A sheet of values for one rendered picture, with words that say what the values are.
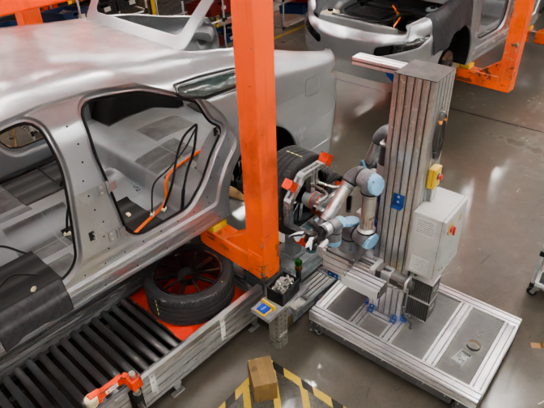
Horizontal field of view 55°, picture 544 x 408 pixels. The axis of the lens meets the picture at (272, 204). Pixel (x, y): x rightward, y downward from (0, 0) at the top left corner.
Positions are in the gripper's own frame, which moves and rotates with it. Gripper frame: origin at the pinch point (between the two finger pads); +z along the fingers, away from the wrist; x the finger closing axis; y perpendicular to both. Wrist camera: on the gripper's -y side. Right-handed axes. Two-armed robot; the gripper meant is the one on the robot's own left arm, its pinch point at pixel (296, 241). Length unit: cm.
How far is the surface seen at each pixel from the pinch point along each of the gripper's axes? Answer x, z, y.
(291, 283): 39, -21, 63
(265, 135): 42, -16, -48
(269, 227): 51, -16, 20
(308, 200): 70, -65, 27
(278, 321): 40, -7, 89
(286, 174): 74, -51, 1
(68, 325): 126, 112, 75
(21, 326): 76, 140, 25
